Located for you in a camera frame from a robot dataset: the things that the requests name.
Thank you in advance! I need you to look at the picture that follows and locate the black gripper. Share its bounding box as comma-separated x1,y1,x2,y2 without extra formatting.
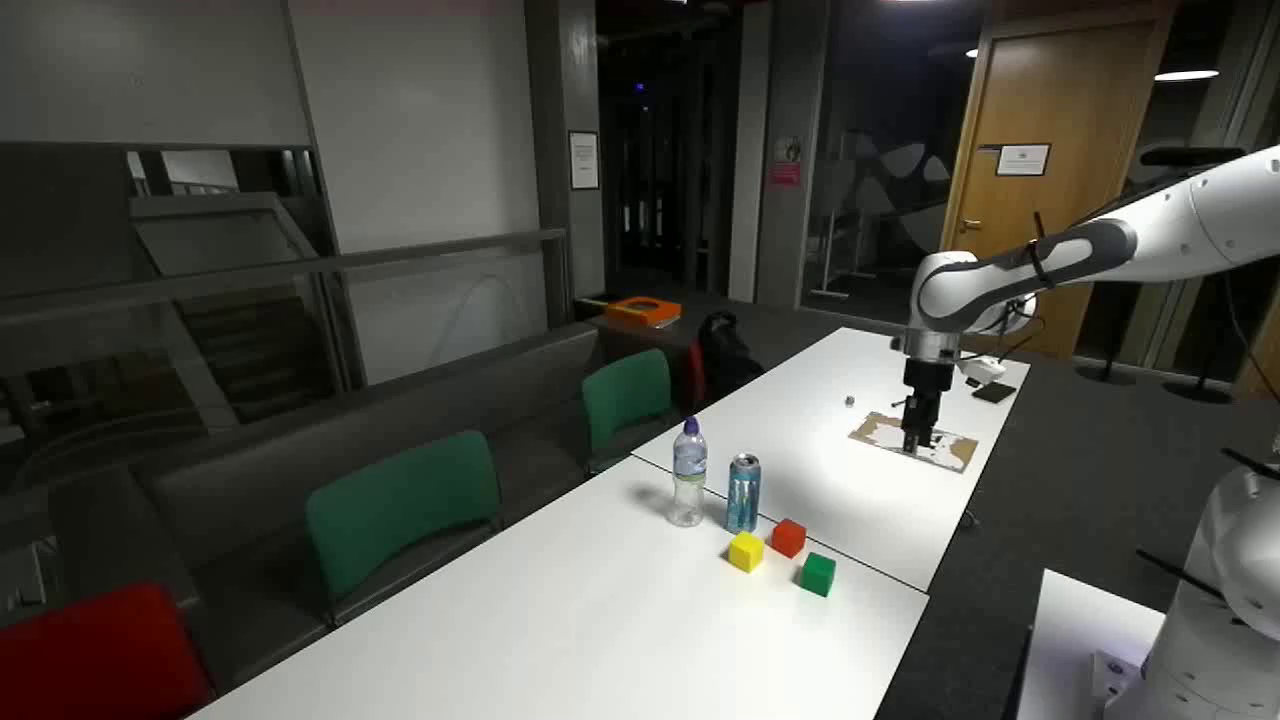
901,357,955,462

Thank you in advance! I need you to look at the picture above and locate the blue drink can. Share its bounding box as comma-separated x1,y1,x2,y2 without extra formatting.
723,454,769,538

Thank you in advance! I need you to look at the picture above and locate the brown clipboard with paper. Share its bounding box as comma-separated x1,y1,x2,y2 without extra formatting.
846,409,983,476

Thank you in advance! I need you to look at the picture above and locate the red cube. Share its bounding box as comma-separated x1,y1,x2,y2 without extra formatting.
769,518,813,562

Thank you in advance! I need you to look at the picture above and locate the green cube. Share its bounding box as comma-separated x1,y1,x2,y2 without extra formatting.
792,550,840,601

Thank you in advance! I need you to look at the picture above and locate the yellow cube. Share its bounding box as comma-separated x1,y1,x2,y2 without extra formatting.
721,527,769,578

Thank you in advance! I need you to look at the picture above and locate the black backpack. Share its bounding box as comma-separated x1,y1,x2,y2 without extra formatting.
685,314,769,413

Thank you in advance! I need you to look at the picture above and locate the clear plastic water bottle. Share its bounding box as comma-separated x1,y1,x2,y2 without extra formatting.
666,415,712,534

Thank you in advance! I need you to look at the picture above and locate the small green chair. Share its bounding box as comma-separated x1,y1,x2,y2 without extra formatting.
579,349,674,473

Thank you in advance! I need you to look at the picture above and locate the white door sign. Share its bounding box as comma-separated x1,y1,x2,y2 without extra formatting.
994,139,1053,180

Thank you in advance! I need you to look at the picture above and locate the white socket box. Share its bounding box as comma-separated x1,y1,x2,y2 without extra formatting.
1084,648,1136,706

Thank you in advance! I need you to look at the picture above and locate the orange box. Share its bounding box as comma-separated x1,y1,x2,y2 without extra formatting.
594,293,685,331

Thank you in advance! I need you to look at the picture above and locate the wooden door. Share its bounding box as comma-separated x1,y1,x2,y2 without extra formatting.
930,0,1183,362

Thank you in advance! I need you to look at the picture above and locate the white paper notice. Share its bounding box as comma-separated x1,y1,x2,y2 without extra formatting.
568,129,605,191

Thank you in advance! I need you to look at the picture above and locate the large green chair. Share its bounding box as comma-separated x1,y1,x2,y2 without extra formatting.
298,428,504,625

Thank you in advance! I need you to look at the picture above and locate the red chair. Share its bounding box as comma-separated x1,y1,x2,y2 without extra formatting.
0,581,214,720

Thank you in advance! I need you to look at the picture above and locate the black stereo camera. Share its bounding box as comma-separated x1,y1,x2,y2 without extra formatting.
1138,139,1224,172

